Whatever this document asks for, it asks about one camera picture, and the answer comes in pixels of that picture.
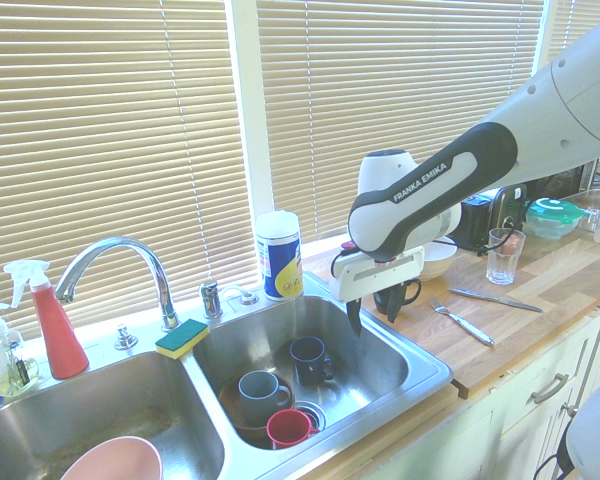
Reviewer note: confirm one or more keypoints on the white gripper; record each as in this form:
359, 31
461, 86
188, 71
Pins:
375, 277

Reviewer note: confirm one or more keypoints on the silver metal fork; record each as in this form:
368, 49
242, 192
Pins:
462, 322

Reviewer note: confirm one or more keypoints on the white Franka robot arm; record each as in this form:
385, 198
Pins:
480, 165

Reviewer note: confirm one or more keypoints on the stainless steel double sink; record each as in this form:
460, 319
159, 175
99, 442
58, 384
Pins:
380, 360

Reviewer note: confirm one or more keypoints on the metal sink drain strainer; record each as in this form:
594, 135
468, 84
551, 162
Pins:
316, 412

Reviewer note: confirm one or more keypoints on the white sink hole cap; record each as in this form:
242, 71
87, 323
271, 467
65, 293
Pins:
246, 299

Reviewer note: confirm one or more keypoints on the chrome sink knob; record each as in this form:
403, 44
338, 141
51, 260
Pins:
125, 340

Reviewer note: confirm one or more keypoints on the black mug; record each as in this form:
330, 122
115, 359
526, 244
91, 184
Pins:
411, 292

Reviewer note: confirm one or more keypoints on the white stacked bowls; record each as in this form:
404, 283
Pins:
437, 260

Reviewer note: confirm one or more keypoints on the navy blue mug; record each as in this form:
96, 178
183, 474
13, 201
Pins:
307, 360

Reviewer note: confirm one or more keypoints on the white wipes canister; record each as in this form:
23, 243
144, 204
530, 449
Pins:
280, 260

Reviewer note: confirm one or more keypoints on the silver table knife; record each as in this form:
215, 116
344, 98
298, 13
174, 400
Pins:
495, 299

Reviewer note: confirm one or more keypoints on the black toaster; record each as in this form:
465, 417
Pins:
475, 220

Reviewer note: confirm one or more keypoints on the clear glass tumbler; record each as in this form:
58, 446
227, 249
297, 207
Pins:
504, 265

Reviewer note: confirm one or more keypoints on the grey mug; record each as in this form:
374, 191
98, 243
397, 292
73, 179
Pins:
260, 395

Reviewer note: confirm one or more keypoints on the red plastic cup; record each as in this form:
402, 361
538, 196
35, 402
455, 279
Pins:
287, 430

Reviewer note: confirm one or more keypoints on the brown wooden bowl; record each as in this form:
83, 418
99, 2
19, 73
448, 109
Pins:
250, 430

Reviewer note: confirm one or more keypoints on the cream kitchen cabinet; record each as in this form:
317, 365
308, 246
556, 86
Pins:
530, 415

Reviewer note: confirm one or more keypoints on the green and yellow sponge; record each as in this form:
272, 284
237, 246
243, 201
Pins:
182, 337

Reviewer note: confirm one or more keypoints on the clear container with green lid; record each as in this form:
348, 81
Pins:
552, 217

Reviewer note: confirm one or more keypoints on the wide beige window blind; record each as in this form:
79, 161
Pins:
380, 90
105, 125

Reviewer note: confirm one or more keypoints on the chrome curved faucet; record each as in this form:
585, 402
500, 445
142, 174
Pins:
155, 270

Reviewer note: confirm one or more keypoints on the pink plastic bowl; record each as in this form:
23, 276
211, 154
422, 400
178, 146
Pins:
125, 460

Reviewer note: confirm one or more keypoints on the red spray bottle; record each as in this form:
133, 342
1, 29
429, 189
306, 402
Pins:
60, 335

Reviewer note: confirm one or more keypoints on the narrow beige window blind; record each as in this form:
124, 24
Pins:
575, 25

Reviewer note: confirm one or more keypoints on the clear hand soap dispenser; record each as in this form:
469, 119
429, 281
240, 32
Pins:
7, 365

